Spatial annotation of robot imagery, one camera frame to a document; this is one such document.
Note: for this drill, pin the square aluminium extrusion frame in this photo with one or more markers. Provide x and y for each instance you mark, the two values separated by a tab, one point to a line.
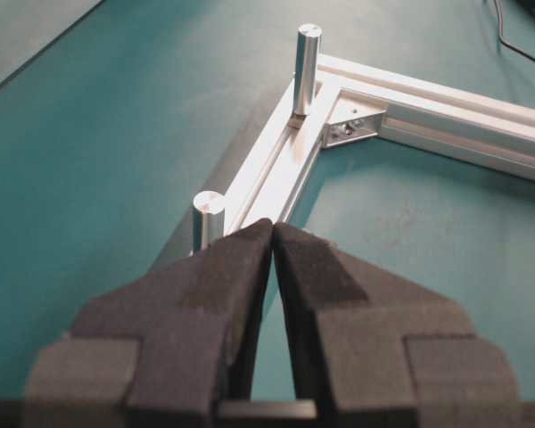
355	102

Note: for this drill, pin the aluminium pin mid rail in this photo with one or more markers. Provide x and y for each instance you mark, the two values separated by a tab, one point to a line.
208	218

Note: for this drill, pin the aluminium pin far corner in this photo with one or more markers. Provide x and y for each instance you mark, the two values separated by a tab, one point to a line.
308	48

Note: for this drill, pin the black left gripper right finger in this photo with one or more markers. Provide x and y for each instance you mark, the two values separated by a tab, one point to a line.
373	349

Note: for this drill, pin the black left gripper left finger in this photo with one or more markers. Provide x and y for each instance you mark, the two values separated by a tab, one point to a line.
162	351

